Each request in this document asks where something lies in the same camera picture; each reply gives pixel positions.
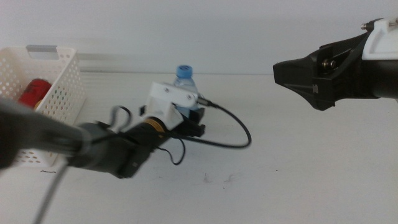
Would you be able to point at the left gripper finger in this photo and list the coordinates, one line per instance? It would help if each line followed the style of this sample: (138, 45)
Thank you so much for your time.
(197, 115)
(142, 111)

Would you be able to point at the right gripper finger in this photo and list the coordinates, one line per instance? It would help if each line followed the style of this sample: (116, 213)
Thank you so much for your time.
(301, 74)

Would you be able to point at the clear water bottle blue cap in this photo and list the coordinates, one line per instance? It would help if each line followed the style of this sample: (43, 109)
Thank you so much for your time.
(184, 72)

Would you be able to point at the red cola can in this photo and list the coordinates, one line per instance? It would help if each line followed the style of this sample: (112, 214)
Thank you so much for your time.
(34, 91)

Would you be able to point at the white perforated plastic basket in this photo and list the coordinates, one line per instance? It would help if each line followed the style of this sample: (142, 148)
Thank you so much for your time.
(72, 54)

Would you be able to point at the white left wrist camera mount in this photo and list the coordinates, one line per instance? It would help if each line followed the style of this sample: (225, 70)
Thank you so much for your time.
(161, 102)

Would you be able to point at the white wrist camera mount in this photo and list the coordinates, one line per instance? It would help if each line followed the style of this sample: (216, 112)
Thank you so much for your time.
(382, 43)
(161, 102)

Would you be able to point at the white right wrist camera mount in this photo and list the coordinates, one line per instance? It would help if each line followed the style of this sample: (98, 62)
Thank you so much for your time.
(382, 43)

